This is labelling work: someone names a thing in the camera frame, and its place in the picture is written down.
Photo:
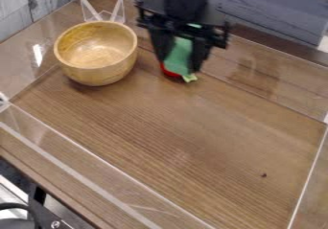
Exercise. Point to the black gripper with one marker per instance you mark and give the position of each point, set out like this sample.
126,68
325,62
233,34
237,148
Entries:
188,19

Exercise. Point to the green rectangular block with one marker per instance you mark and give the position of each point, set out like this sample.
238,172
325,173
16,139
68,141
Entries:
176,62

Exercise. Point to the light brown wooden bowl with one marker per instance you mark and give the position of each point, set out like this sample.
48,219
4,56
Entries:
96,52

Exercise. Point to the red felt strawberry toy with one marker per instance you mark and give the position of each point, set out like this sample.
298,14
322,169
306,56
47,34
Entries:
186,79

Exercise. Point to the grey blue sofa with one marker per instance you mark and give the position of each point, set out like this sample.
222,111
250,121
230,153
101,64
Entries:
296,19

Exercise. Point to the black metal table bracket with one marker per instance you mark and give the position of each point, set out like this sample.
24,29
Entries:
45,219

